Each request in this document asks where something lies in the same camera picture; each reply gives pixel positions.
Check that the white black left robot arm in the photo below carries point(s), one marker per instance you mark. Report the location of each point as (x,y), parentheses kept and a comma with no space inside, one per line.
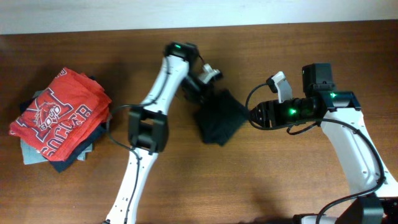
(148,127)

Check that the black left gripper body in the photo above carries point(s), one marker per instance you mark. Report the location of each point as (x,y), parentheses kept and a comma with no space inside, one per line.
(201,92)

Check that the dark teal t-shirt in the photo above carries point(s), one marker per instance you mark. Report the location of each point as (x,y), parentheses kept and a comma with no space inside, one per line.
(220,117)

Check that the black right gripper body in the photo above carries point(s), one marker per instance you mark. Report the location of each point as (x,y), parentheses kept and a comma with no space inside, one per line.
(280,112)

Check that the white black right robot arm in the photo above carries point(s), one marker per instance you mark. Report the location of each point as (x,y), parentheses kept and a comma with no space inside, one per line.
(373,190)

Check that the red folded printed shirt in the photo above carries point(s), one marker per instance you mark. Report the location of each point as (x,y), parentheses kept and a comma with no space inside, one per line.
(59,112)

